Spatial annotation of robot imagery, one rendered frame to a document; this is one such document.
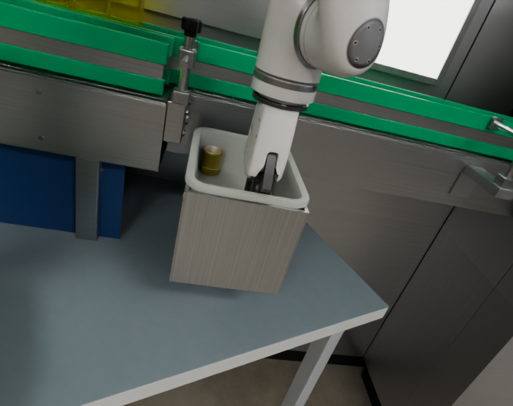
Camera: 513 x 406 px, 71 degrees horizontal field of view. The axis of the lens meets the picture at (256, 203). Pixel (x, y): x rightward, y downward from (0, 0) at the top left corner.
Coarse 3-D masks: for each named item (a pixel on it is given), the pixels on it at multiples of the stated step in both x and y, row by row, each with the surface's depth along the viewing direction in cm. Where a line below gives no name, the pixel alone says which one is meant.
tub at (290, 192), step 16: (208, 128) 64; (192, 144) 56; (208, 144) 65; (224, 144) 65; (240, 144) 66; (192, 160) 51; (224, 160) 67; (240, 160) 67; (288, 160) 61; (192, 176) 47; (208, 176) 64; (224, 176) 65; (240, 176) 67; (288, 176) 58; (208, 192) 46; (224, 192) 46; (240, 192) 47; (272, 192) 65; (288, 192) 56; (304, 192) 51
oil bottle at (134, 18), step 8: (112, 0) 60; (120, 0) 61; (128, 0) 61; (136, 0) 61; (144, 0) 65; (112, 8) 61; (120, 8) 61; (128, 8) 61; (136, 8) 61; (112, 16) 62; (120, 16) 62; (128, 16) 62; (136, 16) 62; (136, 24) 63
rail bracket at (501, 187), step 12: (492, 120) 76; (468, 168) 79; (480, 168) 79; (456, 180) 81; (468, 180) 81; (480, 180) 75; (492, 180) 73; (504, 180) 70; (456, 192) 82; (468, 192) 83; (492, 192) 72; (504, 192) 71
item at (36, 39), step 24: (0, 24) 52; (24, 24) 52; (48, 24) 52; (72, 24) 53; (0, 48) 53; (24, 48) 54; (48, 48) 54; (72, 48) 55; (96, 48) 55; (120, 48) 55; (144, 48) 55; (168, 48) 56; (72, 72) 56; (96, 72) 56; (120, 72) 57; (144, 72) 57
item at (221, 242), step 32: (192, 192) 46; (192, 224) 49; (224, 224) 49; (256, 224) 50; (288, 224) 50; (192, 256) 51; (224, 256) 52; (256, 256) 52; (288, 256) 53; (256, 288) 56
